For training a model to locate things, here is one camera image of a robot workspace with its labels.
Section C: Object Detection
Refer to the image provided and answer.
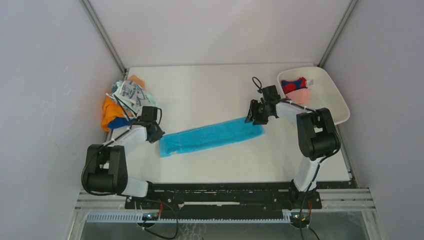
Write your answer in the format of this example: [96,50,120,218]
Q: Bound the dark blue towel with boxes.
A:
[105,117,137,132]

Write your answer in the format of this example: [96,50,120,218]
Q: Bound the pink rolled towel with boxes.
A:
[285,88,311,105]

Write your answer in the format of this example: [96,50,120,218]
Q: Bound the white plastic tray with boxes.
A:
[276,66,351,125]

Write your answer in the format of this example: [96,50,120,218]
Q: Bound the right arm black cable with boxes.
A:
[251,76,342,240]

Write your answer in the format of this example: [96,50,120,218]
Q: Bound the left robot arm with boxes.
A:
[81,120,165,209]

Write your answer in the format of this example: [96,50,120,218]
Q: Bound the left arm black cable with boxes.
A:
[81,94,163,197]

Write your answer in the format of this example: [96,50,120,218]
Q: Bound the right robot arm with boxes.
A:
[244,98,341,208]

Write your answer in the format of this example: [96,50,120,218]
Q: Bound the orange towel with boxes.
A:
[101,75,146,132]

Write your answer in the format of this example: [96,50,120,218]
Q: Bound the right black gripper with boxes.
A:
[246,99,273,125]

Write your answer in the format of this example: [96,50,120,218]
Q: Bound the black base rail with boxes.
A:
[124,182,323,220]

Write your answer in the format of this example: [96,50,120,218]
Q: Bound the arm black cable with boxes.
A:
[81,94,163,197]
[251,76,342,240]

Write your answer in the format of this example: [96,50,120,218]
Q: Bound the red blue rolled towel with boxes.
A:
[280,77,308,95]

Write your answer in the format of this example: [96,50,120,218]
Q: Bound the mint green towel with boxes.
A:
[107,81,157,112]

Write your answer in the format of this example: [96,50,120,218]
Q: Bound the bright blue towel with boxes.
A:
[159,118,265,158]

